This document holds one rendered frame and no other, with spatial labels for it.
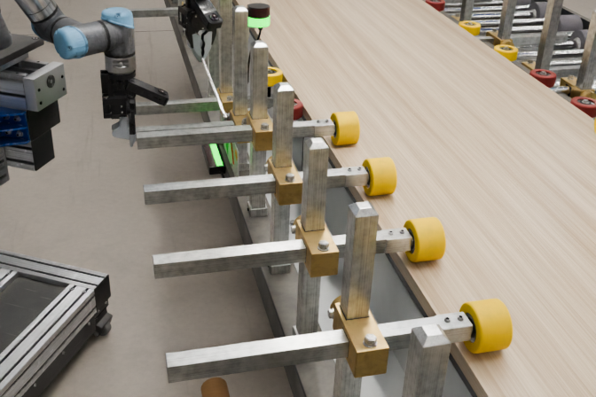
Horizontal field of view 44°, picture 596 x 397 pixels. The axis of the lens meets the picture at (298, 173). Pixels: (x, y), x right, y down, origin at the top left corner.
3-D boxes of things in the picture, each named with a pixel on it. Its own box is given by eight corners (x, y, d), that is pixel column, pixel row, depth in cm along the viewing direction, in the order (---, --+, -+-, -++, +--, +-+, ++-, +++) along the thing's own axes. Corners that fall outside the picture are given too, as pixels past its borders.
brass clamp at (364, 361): (350, 379, 108) (353, 353, 106) (325, 320, 119) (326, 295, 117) (390, 373, 109) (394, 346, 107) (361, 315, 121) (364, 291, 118)
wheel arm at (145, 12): (119, 20, 303) (118, 10, 301) (118, 18, 306) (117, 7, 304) (224, 17, 313) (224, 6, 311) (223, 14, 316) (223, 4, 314)
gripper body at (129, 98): (103, 109, 194) (99, 66, 188) (137, 108, 196) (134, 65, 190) (104, 121, 187) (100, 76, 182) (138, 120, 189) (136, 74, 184)
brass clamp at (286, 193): (276, 206, 151) (277, 184, 148) (262, 175, 162) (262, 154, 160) (305, 203, 152) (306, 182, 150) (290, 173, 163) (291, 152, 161)
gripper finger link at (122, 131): (113, 147, 195) (110, 114, 191) (136, 145, 197) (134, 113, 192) (113, 152, 193) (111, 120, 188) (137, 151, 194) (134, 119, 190)
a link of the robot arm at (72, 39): (46, 53, 178) (87, 44, 185) (71, 66, 171) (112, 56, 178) (43, 20, 174) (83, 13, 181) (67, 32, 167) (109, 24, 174)
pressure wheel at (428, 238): (415, 219, 134) (399, 219, 141) (420, 263, 133) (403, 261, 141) (446, 215, 135) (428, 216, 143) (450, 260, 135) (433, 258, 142)
